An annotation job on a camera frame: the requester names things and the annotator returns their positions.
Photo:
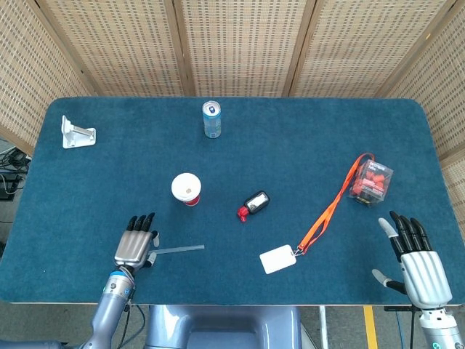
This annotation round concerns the white table leg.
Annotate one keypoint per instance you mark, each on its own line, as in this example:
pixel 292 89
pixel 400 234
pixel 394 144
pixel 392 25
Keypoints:
pixel 323 327

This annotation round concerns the black bottle red cap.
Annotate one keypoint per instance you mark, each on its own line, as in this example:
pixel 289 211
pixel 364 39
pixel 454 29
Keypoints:
pixel 257 201

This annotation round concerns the transparent plastic straw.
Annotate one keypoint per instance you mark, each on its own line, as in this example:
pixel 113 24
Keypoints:
pixel 181 249

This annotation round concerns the black flat bar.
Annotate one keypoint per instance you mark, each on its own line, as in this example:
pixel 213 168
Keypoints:
pixel 396 309

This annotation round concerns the woven bamboo folding screen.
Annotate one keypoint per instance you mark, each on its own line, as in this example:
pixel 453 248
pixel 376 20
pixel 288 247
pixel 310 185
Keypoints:
pixel 239 43

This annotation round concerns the red paper cup white lid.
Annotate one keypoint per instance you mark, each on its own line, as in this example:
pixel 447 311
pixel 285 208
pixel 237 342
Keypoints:
pixel 186 187

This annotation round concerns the white metal phone stand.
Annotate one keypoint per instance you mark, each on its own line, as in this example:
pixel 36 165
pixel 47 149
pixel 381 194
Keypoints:
pixel 78 141

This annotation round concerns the light blue drink can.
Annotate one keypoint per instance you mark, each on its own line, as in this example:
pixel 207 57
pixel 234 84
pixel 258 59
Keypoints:
pixel 212 125

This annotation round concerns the white badge card holder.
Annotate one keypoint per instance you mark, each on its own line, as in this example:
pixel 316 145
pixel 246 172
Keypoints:
pixel 277 259

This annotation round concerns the clear box red contents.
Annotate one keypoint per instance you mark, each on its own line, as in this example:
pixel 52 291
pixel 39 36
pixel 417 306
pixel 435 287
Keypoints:
pixel 372 183

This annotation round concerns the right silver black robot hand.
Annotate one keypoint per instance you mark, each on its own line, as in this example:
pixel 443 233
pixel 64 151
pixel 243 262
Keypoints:
pixel 425 276

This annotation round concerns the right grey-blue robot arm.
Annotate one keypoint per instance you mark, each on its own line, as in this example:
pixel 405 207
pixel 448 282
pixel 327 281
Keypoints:
pixel 439 331

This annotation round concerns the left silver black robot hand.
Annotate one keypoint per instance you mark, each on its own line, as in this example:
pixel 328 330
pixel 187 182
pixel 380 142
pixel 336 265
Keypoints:
pixel 132 247

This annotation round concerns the grey-blue robot torso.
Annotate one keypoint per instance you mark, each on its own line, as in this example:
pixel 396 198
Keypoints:
pixel 167 327

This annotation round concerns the blue felt table cover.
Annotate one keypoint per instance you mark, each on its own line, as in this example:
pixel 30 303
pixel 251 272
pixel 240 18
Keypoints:
pixel 290 127

